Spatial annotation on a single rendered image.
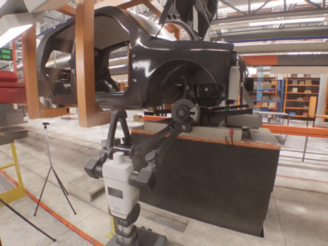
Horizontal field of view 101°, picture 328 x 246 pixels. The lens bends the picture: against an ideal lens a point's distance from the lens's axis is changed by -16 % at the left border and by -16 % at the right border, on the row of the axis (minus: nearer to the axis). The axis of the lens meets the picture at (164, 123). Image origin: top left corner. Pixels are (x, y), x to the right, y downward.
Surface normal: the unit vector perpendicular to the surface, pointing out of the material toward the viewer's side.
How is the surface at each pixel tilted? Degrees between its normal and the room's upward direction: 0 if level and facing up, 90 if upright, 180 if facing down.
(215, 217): 90
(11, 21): 90
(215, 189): 90
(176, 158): 90
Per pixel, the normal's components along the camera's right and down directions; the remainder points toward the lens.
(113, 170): -0.37, 0.16
